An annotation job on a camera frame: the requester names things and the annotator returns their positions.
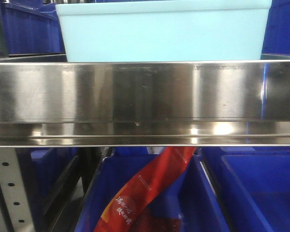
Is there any light blue plastic bin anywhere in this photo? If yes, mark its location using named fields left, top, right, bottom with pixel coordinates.
left=56, top=0, right=272, bottom=62

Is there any dark blue bin lower centre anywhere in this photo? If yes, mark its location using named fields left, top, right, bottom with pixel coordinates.
left=74, top=155, right=230, bottom=232

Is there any dark blue bin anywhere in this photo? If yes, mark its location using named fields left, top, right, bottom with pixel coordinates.
left=201, top=146, right=290, bottom=232
left=0, top=0, right=64, bottom=55
left=30, top=146, right=78, bottom=203
left=74, top=155, right=230, bottom=232
left=262, top=0, right=290, bottom=55

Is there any dark blue bin lower left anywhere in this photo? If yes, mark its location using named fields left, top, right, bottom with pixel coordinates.
left=30, top=146, right=78, bottom=203

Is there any dark blue bin lower right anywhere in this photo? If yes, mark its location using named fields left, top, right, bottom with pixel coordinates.
left=201, top=146, right=290, bottom=232

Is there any dark blue bin upper left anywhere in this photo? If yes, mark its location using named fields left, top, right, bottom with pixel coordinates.
left=0, top=0, right=64, bottom=55

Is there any dark blue bin upper right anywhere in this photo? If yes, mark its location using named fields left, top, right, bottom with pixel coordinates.
left=262, top=0, right=290, bottom=55

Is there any red snack package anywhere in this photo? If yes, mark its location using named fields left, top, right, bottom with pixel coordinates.
left=94, top=146, right=196, bottom=232

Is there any perforated grey shelf upright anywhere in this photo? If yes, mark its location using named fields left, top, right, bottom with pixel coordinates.
left=0, top=148, right=36, bottom=232

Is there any stainless steel shelf rail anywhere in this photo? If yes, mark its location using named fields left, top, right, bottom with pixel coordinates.
left=0, top=60, right=290, bottom=147

